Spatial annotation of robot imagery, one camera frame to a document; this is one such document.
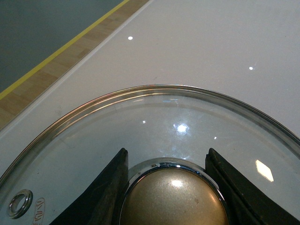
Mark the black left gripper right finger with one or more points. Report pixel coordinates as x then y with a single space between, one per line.
246 203

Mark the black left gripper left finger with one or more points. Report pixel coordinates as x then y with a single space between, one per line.
98 203

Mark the glass pot lid with knob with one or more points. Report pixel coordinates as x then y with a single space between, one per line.
167 131

